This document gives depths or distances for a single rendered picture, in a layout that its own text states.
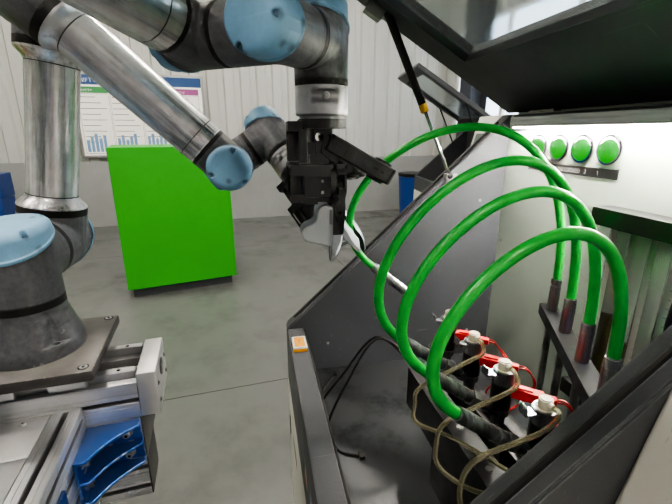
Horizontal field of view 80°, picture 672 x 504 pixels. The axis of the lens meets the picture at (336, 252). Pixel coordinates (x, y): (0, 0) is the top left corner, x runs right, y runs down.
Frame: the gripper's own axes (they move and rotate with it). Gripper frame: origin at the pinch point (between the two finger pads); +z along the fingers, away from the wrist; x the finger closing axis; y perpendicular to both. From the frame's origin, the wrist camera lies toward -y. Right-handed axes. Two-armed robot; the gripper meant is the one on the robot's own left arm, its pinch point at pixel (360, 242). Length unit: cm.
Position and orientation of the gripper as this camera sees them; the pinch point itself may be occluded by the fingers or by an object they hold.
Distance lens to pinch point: 76.2
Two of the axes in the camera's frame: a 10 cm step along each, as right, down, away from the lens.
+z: 5.6, 8.0, -2.2
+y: -7.2, 6.0, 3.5
